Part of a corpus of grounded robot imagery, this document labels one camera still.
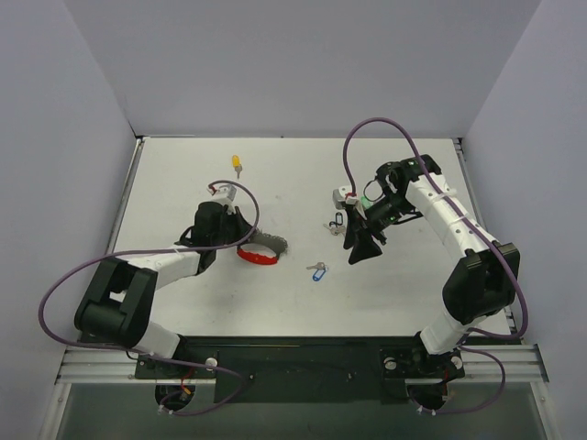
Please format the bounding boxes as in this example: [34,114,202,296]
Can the red handled keyring holder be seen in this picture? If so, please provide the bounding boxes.
[237,230,289,266]

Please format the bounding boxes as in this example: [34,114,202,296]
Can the blue tagged key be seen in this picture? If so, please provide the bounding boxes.
[306,261,328,282]

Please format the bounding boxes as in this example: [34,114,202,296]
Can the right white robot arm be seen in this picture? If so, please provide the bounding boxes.
[332,155,520,375]

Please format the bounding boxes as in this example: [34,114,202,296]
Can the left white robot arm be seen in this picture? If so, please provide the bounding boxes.
[74,202,257,378]

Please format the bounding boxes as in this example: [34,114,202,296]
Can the black carabiner key bunch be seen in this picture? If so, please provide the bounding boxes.
[323,212,346,237]

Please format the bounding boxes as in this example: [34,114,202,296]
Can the green tagged key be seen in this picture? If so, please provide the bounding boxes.
[360,196,372,211]

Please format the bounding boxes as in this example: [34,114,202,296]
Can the yellow tagged key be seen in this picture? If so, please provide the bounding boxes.
[232,155,242,179]

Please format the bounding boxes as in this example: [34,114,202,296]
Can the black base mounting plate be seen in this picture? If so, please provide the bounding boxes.
[135,336,465,408]

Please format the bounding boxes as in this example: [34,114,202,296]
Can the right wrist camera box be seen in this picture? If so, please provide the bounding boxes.
[332,186,360,210]

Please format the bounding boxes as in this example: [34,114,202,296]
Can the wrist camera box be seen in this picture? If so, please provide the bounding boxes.
[332,186,360,210]
[208,183,237,205]

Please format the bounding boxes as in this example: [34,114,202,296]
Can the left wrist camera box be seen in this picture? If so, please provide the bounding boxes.
[208,183,237,205]

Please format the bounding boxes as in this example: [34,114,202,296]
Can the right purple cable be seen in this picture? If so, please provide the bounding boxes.
[342,117,528,416]

